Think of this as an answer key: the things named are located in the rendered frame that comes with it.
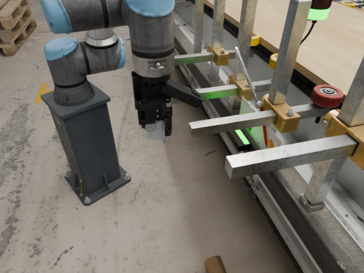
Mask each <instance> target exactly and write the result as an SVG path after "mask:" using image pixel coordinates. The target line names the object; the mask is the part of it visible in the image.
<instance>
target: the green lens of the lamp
mask: <svg viewBox="0 0 364 273"><path fill-rule="evenodd" d="M329 10H330V8H329V9H326V10H315V9H310V10H309V15H308V18H307V19H310V20H325V19H327V17H328V13H329Z"/></svg>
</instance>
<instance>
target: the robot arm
mask: <svg viewBox="0 0 364 273"><path fill-rule="evenodd" d="M39 1H40V4H41V7H42V10H43V13H44V16H45V18H46V21H47V23H48V26H49V29H50V30H51V31H52V32H53V33H55V34H70V33H74V32H79V31H87V33H86V34H85V35H84V42H78V40H77V39H76V38H74V37H61V38H57V39H55V40H52V41H50V42H48V43H47V44H46V45H45V46H44V53H45V59H46V60H47V64H48V67H49V70H50V73H51V76H52V78H53V82H54V85H55V88H54V99H55V102H56V103H57V104H58V105H61V106H68V107H70V106H78V105H82V104H84V103H86V102H88V101H90V100H91V99H92V98H93V97H94V95H95V93H94V89H93V87H92V86H91V84H90V83H89V82H88V80H87V77H86V75H91V74H97V73H103V72H109V71H112V70H117V69H121V68H123V67H124V65H125V59H126V56H125V48H124V44H123V41H122V39H121V38H120V37H118V35H117V33H115V32H114V31H113V28H115V27H123V26H128V27H129V34H130V39H131V48H132V58H133V67H134V71H132V72H131V73H132V82H133V90H134V91H133V94H134V102H135V110H136V109H137V111H138V120H139V124H140V125H142V124H146V125H145V130H146V131H149V133H148V134H147V137H148V138H149V139H154V140H163V143H164V145H165V144H167V142H168V140H169V139H170V137H171V132H172V102H171V97H173V98H175V99H177V100H180V101H182V102H184V103H187V104H189V105H190V106H193V107H196V108H198V107H199V106H200V104H201V103H202V102H203V99H202V97H201V95H200V93H199V92H198V91H196V90H194V89H191V88H189V87H187V86H185V85H183V84H181V83H178V82H176V81H174V80H172V79H170V78H171V73H172V72H173V71H174V70H175V58H174V6H175V1H174V0H39ZM146 117H147V118H146Z"/></svg>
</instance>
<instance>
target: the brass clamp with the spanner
mask: <svg viewBox="0 0 364 273"><path fill-rule="evenodd" d="M268 96H269V94H267V95H265V96H263V97H262V98H261V100H262V101H263V103H264V107H263V111H268V110H273V111H274V112H275V113H276V115H277V118H276V121H275V124H273V125H274V126H275V128H276V129H277V130H278V131H279V132H280V133H286V132H293V131H296V130H297V126H298V123H299V121H300V118H301V117H300V116H299V115H298V114H297V113H296V112H295V111H294V110H293V109H292V108H291V107H290V106H289V105H288V104H287V103H286V102H284V103H281V104H277V105H273V104H272V103H271V102H270V101H269V100H268ZM288 110H293V111H294V116H293V117H289V116H287V115H286V113H287V112H288Z"/></svg>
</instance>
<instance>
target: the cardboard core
mask: <svg viewBox="0 0 364 273"><path fill-rule="evenodd" d="M205 266H206V269H207V273H226V270H225V268H224V265H223V262H222V259H221V257H220V256H212V257H209V258H208V259H207V260H206V261H205Z"/></svg>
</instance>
